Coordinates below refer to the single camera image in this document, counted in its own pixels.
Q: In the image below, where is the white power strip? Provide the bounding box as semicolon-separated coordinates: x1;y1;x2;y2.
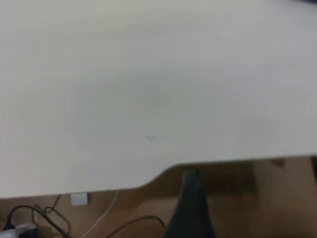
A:
0;222;38;238

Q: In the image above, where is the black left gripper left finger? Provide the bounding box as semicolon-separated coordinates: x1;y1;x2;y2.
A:
164;170;198;238

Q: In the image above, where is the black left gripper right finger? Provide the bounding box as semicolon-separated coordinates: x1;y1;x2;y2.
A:
195;170;216;238

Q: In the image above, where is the black floor cable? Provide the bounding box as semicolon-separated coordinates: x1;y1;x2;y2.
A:
106;216;166;238

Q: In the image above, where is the thin reddish brown cable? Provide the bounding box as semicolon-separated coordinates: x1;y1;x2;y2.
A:
34;194;73;238

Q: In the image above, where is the small white box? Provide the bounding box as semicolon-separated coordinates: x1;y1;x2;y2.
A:
70;192;89;206

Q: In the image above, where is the white floor cable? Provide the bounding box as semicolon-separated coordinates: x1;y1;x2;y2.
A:
80;190;120;238

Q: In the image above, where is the black looped cable with plug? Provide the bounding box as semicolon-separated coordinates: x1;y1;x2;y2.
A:
5;205;65;238

